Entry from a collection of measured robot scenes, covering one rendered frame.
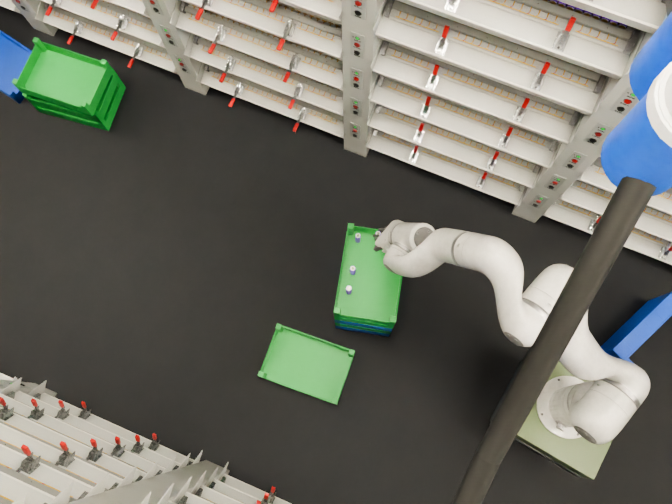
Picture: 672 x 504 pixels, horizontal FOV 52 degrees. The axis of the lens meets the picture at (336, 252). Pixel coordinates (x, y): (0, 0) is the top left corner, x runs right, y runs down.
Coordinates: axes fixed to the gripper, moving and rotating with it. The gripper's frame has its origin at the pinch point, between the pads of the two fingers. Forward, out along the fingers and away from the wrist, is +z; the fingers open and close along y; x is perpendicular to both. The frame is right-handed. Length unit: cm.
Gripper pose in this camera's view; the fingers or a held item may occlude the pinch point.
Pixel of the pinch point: (381, 235)
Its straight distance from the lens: 219.1
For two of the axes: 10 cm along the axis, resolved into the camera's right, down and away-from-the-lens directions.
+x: -7.1, -6.5, -2.6
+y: 6.3, -7.6, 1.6
